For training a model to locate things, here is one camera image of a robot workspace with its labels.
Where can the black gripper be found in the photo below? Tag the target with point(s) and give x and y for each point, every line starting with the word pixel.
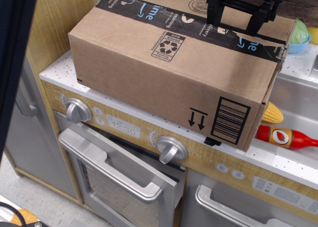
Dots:
pixel 261 11

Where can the large brown cardboard box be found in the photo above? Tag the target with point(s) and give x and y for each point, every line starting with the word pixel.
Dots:
pixel 163 57

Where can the light blue toy bowl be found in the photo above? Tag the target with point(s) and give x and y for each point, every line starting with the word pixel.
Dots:
pixel 299 47

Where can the green toy cabbage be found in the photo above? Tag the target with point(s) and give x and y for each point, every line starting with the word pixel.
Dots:
pixel 301 34

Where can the yellow toy item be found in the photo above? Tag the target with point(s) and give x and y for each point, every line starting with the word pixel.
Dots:
pixel 313 31

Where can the silver toy sink basin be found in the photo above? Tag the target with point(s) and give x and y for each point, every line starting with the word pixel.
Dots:
pixel 298 101

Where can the yellow toy corn cob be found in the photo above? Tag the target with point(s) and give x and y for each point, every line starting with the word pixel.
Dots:
pixel 272 114

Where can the red toy ketchup bottle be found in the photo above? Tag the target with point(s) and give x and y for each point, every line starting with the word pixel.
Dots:
pixel 285 138

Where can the right silver oven knob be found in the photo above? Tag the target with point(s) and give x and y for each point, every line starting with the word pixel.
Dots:
pixel 171 149

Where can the silver oven knob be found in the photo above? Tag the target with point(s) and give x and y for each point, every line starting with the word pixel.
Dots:
pixel 171 149
pixel 77 111

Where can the left silver oven knob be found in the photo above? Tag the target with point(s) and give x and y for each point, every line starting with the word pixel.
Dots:
pixel 77 111

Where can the wooden toy kitchen unit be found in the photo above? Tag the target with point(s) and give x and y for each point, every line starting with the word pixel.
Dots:
pixel 257 183

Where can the silver oven door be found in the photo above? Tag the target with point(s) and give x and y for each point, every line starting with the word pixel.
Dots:
pixel 124 184

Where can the orange object bottom left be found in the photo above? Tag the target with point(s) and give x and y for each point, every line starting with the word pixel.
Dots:
pixel 27 215

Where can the silver dishwasher door handle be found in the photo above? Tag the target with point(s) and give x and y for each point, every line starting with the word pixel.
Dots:
pixel 203 199

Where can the silver fridge door handle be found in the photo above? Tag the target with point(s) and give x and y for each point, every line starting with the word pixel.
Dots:
pixel 26 110

